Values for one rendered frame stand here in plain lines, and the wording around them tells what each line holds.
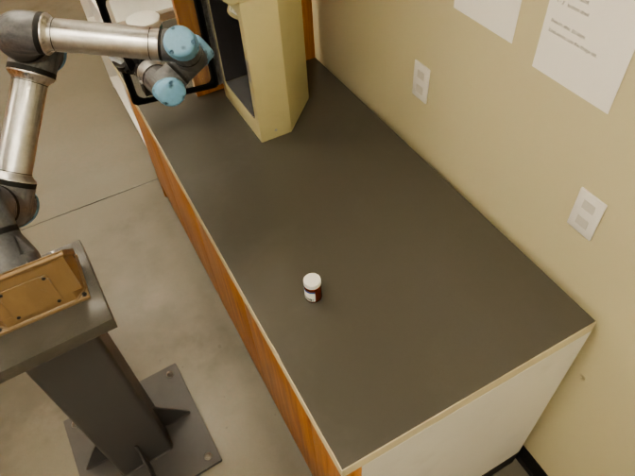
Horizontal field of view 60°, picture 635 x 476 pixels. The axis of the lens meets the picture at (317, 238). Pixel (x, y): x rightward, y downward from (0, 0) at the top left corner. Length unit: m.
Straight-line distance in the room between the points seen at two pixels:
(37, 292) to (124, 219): 1.66
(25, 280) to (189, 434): 1.08
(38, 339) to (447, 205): 1.14
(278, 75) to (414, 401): 1.03
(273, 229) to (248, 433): 0.98
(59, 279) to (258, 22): 0.86
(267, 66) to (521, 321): 1.00
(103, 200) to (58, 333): 1.83
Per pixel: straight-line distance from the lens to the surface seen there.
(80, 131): 3.85
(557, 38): 1.28
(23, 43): 1.49
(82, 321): 1.52
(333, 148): 1.80
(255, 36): 1.66
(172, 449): 2.31
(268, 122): 1.82
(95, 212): 3.22
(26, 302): 1.52
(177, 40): 1.38
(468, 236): 1.55
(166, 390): 2.42
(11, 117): 1.61
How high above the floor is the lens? 2.08
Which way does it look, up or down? 49 degrees down
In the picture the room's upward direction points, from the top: 5 degrees counter-clockwise
